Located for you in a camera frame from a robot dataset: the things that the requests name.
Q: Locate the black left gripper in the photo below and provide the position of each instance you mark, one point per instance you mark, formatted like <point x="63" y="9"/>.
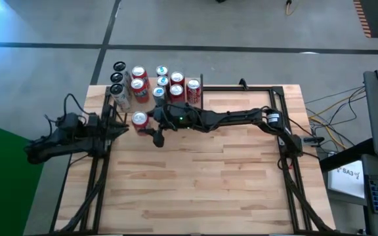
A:
<point x="98" y="128"/>

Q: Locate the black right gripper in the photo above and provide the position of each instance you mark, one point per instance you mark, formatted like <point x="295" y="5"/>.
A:
<point x="179" y="118"/>

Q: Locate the red soda can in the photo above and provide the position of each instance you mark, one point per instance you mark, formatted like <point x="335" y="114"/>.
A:
<point x="176" y="91"/>
<point x="139" y="118"/>

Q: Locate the silver Red Bull can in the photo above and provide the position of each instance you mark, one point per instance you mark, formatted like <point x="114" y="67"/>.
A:
<point x="159" y="93"/>
<point x="161" y="70"/>

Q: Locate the blue Red Bull can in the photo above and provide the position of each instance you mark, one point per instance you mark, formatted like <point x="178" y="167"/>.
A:
<point x="163" y="80"/>

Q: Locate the Celsius Peach Vibe can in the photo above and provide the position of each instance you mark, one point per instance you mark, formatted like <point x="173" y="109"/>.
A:
<point x="116" y="77"/>

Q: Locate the red Coca-Cola can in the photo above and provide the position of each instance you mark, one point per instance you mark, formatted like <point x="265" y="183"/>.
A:
<point x="177" y="77"/>

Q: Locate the Star Wars Coca-Cola can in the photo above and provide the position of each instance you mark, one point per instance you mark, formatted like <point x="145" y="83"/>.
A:
<point x="193" y="90"/>

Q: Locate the white slim energy drink can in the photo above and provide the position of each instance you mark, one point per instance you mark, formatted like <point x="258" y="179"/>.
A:
<point x="119" y="66"/>

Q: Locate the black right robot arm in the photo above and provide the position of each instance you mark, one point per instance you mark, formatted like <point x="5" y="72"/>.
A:
<point x="241" y="116"/>

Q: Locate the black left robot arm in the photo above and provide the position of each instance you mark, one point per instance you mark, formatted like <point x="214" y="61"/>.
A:
<point x="61" y="141"/>

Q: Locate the wooden shelf with black legs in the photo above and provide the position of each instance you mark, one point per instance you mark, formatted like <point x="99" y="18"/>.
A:
<point x="194" y="106"/>

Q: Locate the green floor mat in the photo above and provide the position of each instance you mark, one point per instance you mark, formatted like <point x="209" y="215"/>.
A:
<point x="5" y="196"/>

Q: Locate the small red tag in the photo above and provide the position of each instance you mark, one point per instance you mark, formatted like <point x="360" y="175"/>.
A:
<point x="290" y="166"/>

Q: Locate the black power adapter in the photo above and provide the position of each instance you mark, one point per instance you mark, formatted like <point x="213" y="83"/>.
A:
<point x="312" y="140"/>

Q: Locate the black desk edge bar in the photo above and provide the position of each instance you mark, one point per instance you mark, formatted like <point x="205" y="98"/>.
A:
<point x="346" y="155"/>

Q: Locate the white SA3 sign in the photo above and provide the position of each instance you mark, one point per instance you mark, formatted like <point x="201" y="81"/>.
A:
<point x="346" y="180"/>

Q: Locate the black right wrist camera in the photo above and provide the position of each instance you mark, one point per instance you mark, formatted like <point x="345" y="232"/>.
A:
<point x="159" y="140"/>

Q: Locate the black aluminium table frame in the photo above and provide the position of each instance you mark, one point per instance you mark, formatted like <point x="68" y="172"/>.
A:
<point x="261" y="88"/>

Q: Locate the silver mounting bracket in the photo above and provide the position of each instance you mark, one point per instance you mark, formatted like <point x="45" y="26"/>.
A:
<point x="281" y="141"/>

